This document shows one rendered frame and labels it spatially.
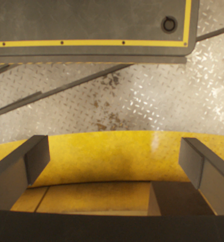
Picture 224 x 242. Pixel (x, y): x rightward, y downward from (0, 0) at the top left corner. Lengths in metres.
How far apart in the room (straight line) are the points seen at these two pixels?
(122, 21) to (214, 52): 0.53
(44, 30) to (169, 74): 0.54
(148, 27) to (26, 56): 0.33
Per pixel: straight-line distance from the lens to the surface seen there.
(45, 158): 0.17
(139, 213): 0.76
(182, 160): 0.17
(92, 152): 0.90
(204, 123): 0.94
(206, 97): 0.91
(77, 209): 0.84
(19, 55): 0.55
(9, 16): 0.58
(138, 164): 0.92
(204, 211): 0.54
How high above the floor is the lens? 0.80
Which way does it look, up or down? 75 degrees down
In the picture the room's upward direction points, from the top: 175 degrees counter-clockwise
